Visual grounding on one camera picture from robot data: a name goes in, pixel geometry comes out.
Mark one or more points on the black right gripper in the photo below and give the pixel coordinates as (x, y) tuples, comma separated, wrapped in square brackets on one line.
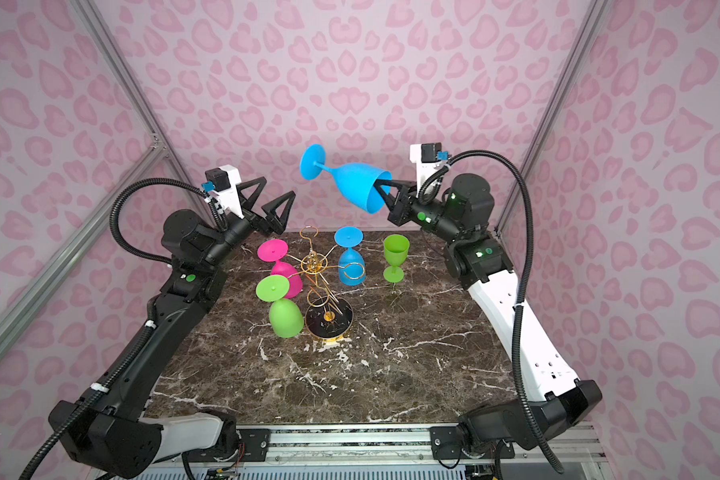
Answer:
[(403, 211)]

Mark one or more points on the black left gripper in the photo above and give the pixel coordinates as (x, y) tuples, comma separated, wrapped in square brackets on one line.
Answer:
[(270, 224)]

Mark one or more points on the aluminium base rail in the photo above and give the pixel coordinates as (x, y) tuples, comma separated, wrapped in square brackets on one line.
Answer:
[(384, 451)]

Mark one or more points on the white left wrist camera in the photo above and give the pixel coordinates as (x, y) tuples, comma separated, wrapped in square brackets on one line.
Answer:
[(221, 183)]

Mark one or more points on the gold wire glass rack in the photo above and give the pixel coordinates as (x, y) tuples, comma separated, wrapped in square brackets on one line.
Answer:
[(328, 316)]

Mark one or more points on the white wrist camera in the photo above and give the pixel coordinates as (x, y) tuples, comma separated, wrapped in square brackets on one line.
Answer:
[(427, 159), (221, 183)]

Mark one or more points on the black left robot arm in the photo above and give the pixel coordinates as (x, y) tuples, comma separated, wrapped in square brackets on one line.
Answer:
[(105, 428)]

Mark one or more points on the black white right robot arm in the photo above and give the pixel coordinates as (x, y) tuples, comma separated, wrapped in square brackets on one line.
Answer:
[(551, 396)]

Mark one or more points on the blue wine glass back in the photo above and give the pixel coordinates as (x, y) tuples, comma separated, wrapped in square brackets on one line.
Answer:
[(351, 265)]

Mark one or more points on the magenta plastic wine glass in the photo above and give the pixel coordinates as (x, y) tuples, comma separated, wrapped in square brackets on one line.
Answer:
[(274, 251)]

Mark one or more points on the blue wine glass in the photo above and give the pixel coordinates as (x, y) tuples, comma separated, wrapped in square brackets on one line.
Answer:
[(355, 181), (351, 265)]

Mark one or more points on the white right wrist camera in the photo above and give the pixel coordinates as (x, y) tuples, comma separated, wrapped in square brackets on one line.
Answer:
[(427, 159)]

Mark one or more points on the blue wine glass front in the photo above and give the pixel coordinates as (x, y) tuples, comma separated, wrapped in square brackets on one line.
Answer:
[(355, 181)]

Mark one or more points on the aluminium diagonal frame bar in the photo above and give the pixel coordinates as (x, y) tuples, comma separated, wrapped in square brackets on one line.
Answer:
[(16, 319)]

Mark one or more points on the green wine glass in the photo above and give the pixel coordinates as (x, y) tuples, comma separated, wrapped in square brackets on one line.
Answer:
[(284, 315), (395, 248)]

